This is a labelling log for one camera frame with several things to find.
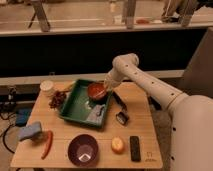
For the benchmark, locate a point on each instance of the white cup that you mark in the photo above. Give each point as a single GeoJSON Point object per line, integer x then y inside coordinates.
{"type": "Point", "coordinates": [47, 87]}

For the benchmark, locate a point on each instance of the green plastic tray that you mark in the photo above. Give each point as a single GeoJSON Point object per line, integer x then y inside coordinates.
{"type": "Point", "coordinates": [78, 105]}

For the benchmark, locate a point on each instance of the black remote control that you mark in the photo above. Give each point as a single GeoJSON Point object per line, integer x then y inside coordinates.
{"type": "Point", "coordinates": [135, 149]}

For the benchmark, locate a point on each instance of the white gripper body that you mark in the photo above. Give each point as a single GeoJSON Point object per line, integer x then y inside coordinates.
{"type": "Point", "coordinates": [108, 86]}

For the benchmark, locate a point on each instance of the black brush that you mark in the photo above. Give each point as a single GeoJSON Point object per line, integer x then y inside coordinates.
{"type": "Point", "coordinates": [122, 116]}

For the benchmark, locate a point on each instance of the blue sponge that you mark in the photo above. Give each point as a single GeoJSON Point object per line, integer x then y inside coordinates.
{"type": "Point", "coordinates": [32, 131]}

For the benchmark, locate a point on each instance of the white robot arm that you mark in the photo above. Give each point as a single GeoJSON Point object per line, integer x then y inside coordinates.
{"type": "Point", "coordinates": [192, 124]}

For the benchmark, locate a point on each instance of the blue box beside table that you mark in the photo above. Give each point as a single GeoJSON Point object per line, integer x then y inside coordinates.
{"type": "Point", "coordinates": [22, 116]}

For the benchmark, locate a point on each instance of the red chili pepper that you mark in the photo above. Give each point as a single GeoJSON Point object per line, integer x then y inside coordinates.
{"type": "Point", "coordinates": [48, 145]}

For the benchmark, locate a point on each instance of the blue cloth in tray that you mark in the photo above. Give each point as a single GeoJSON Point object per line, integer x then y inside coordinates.
{"type": "Point", "coordinates": [96, 114]}

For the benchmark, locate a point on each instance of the purple bowl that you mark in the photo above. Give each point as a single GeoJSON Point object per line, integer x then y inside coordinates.
{"type": "Point", "coordinates": [83, 151]}

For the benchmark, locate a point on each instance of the red bowl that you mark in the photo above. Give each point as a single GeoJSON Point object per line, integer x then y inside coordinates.
{"type": "Point", "coordinates": [93, 88]}

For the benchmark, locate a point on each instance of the metal fork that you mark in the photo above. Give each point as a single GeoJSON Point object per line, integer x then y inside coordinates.
{"type": "Point", "coordinates": [101, 94]}

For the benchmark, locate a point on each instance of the dark red grapes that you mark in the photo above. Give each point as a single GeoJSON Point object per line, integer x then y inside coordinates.
{"type": "Point", "coordinates": [57, 99]}

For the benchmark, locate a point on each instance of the yellow apple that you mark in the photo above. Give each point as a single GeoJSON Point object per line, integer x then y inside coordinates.
{"type": "Point", "coordinates": [117, 145]}

